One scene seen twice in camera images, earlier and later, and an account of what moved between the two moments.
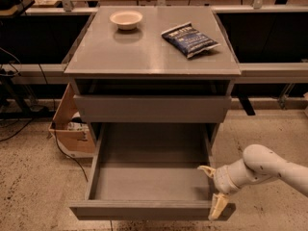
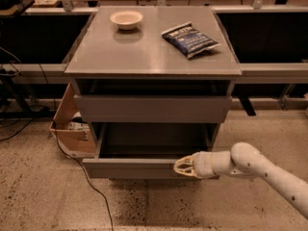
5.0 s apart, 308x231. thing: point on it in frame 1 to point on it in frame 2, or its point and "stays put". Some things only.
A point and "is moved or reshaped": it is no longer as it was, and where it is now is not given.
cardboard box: [70, 130] stays put
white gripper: [222, 180] to [203, 165]
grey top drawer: [152, 109] stays put
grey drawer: [149, 171] is moved or reshaped
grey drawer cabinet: [162, 64] stays put
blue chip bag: [189, 39] stays put
